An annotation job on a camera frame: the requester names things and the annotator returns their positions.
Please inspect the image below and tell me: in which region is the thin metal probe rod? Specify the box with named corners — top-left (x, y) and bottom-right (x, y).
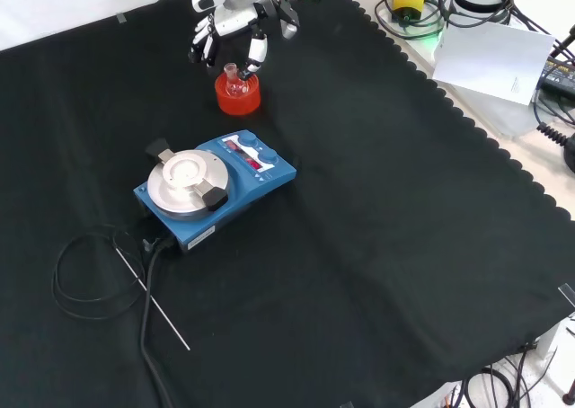
top-left (113, 244), bottom-right (192, 352)

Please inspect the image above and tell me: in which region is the thin black probe cable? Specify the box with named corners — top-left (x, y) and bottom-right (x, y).
top-left (50, 224), bottom-right (150, 322)

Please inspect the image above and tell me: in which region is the clear round-bottom flask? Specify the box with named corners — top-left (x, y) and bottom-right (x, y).
top-left (223, 62), bottom-right (248, 97)

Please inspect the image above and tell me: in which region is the black power adapter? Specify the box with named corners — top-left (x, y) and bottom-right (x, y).
top-left (538, 56), bottom-right (575, 99)

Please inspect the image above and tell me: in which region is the black bench cloth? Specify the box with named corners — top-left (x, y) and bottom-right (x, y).
top-left (0, 0), bottom-right (575, 408)

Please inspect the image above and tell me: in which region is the yellow stop button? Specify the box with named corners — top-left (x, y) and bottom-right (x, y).
top-left (391, 0), bottom-right (427, 24)

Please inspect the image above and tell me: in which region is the black cable around stop button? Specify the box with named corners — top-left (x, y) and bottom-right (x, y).
top-left (373, 0), bottom-right (451, 41)

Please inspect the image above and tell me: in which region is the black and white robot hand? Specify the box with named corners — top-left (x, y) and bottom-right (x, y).
top-left (187, 0), bottom-right (271, 82)

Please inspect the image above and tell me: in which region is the thick black heater cable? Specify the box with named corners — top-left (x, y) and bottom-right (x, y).
top-left (139, 235), bottom-right (181, 408)

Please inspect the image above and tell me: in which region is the orange flask ring holder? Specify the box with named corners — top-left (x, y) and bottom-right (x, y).
top-left (214, 71), bottom-right (263, 117)

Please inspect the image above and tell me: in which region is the black coiled cable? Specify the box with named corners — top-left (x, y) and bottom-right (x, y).
top-left (535, 121), bottom-right (575, 175)

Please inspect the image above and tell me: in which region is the blue-base heater with steel plate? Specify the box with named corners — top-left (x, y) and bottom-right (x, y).
top-left (132, 129), bottom-right (298, 257)

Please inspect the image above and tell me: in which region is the black and grey wrist camera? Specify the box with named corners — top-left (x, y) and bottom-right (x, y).
top-left (269, 0), bottom-right (301, 41)

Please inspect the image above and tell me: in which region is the white paper sheet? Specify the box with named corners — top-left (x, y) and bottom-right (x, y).
top-left (430, 20), bottom-right (557, 109)

